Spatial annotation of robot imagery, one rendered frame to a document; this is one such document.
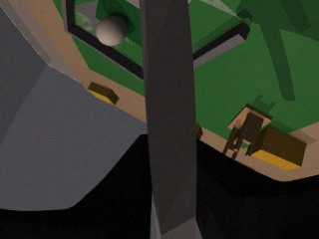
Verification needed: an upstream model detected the orange rectangular block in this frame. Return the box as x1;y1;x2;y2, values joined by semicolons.
196;123;203;139

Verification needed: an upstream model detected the red and grey golf putter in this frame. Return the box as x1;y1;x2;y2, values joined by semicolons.
140;0;196;239

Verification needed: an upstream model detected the grey ball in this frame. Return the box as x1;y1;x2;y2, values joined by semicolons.
96;15;128;47

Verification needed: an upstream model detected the green putting mat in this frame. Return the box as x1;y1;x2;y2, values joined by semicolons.
71;0;319;140

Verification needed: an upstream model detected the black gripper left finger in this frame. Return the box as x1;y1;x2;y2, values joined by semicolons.
0;134;153;239

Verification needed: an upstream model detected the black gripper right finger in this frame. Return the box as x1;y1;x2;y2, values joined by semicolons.
195;138;319;239

